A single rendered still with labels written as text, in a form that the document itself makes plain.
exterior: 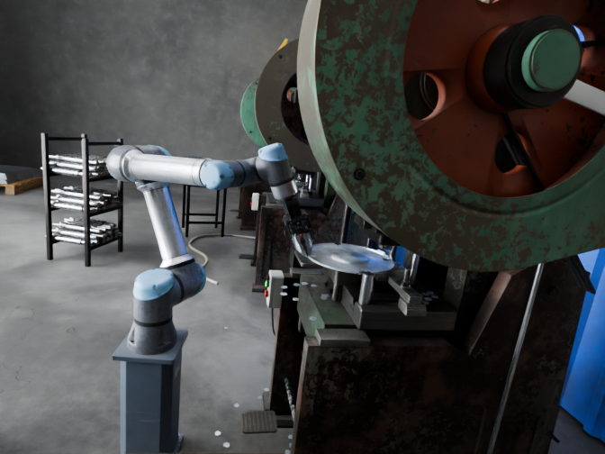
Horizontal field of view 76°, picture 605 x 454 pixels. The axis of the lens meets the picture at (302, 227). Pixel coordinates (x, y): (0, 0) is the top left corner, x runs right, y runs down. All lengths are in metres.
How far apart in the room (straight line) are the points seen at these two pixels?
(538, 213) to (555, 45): 0.32
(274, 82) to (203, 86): 5.34
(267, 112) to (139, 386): 1.70
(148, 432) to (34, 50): 7.54
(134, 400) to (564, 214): 1.29
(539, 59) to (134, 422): 1.43
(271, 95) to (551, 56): 1.88
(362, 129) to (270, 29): 7.29
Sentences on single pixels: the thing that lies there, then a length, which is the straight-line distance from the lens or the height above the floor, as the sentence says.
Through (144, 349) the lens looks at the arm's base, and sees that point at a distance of 1.34.
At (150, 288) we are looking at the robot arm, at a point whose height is 0.66.
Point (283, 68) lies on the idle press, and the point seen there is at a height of 1.51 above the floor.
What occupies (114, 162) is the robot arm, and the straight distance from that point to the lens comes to 1.28.
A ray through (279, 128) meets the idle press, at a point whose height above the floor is 1.17.
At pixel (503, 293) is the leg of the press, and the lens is 1.25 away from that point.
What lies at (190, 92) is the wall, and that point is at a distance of 7.81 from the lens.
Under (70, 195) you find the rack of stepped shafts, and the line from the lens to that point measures 3.40.
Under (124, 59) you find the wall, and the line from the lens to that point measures 8.02.
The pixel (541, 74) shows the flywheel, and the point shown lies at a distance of 0.82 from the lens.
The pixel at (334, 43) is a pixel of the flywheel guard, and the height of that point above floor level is 1.31.
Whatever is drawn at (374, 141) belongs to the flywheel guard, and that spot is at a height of 1.16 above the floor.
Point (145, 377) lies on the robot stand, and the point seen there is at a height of 0.37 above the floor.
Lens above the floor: 1.16
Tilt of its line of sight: 14 degrees down
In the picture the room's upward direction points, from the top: 7 degrees clockwise
